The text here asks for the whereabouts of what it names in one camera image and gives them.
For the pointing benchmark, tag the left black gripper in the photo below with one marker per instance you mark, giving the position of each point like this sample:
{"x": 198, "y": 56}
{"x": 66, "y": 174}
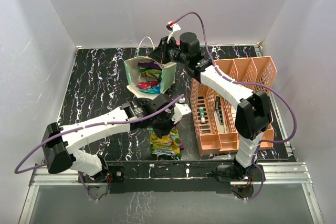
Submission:
{"x": 170, "y": 115}

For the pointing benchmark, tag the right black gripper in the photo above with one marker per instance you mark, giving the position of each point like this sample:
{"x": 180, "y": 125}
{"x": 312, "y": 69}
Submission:
{"x": 160, "y": 54}

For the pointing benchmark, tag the green fox's candy bag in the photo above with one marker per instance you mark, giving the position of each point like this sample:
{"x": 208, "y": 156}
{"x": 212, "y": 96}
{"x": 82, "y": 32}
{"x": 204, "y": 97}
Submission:
{"x": 168, "y": 145}
{"x": 151, "y": 74}

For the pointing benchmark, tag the green white paper bag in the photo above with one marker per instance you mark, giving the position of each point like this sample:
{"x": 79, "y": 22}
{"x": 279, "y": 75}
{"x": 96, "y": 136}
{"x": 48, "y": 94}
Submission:
{"x": 133, "y": 74}

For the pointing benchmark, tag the purple Fox's candy bag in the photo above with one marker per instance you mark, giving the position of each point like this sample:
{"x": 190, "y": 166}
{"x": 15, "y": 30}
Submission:
{"x": 181, "y": 146}

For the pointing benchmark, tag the orange plastic desk organizer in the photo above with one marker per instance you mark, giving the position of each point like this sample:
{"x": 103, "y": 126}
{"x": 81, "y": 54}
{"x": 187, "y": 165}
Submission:
{"x": 218, "y": 135}

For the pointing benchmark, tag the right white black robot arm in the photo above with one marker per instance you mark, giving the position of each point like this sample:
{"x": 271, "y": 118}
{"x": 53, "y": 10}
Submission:
{"x": 253, "y": 114}

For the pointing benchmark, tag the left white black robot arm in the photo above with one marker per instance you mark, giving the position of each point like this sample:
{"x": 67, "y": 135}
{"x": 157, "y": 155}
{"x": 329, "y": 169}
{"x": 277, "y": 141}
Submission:
{"x": 65, "y": 151}

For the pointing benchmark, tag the purple snack box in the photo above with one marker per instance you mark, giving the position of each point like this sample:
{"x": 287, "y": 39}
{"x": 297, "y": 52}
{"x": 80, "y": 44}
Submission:
{"x": 150, "y": 65}

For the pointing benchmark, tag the red snack packet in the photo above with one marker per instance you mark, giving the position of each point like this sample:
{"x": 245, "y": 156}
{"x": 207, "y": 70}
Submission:
{"x": 146, "y": 85}

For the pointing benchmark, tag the blue snack packet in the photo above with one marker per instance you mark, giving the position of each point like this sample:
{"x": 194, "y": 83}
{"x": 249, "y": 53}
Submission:
{"x": 157, "y": 88}

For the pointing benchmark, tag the teal snack packet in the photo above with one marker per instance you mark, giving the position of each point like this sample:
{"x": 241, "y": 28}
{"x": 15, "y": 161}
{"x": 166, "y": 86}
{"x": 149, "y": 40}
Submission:
{"x": 150, "y": 91}

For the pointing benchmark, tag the green white glue stick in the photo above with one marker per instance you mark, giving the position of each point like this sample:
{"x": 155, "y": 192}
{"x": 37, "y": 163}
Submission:
{"x": 202, "y": 115}

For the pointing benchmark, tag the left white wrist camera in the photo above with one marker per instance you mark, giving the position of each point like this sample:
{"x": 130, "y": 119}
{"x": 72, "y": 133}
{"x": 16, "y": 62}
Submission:
{"x": 181, "y": 109}

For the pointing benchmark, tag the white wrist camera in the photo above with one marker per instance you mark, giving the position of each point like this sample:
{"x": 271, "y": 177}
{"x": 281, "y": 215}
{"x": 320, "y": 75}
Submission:
{"x": 172, "y": 27}
{"x": 181, "y": 109}

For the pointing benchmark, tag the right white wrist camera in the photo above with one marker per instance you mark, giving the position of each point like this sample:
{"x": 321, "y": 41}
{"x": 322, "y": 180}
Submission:
{"x": 172, "y": 27}

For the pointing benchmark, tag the black mounting base plate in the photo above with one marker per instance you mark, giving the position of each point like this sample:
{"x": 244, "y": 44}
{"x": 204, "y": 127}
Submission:
{"x": 175, "y": 176}

